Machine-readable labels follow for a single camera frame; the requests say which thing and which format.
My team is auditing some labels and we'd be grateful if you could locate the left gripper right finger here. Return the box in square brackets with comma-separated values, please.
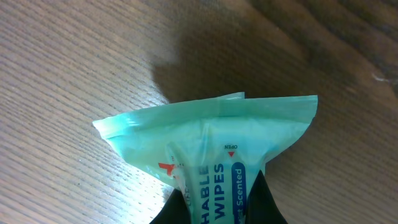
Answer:
[245, 170, 287, 224]

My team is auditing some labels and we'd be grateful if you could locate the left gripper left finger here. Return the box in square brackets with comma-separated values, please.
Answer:
[150, 189, 191, 224]

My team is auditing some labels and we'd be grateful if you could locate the teal wet wipes pack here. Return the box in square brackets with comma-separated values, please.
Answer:
[93, 93, 318, 223]

